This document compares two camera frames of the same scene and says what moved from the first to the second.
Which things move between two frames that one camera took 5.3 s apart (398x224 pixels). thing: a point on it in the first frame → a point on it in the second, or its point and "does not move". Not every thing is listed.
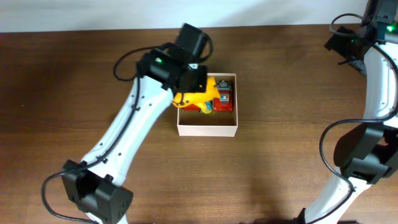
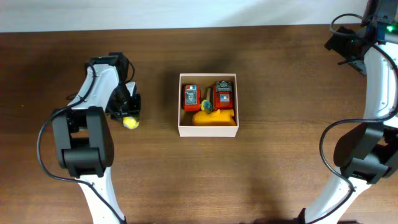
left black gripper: [200, 83] → [135, 112]
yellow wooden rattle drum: [208, 107] does not move
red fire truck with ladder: [225, 102] does not move
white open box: [193, 122] does not move
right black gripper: [337, 43] does not move
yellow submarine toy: [181, 99] → [224, 117]
